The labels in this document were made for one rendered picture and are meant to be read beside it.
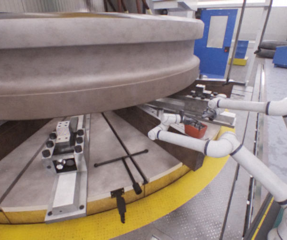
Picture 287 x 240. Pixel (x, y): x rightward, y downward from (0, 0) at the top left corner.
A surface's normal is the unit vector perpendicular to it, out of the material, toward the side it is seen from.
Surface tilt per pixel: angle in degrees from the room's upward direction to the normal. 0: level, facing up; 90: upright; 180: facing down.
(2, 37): 90
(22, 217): 90
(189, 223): 0
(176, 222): 0
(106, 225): 0
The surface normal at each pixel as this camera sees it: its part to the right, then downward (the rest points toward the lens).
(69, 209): 0.25, 0.47
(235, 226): 0.00, -0.88
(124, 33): 0.49, 0.42
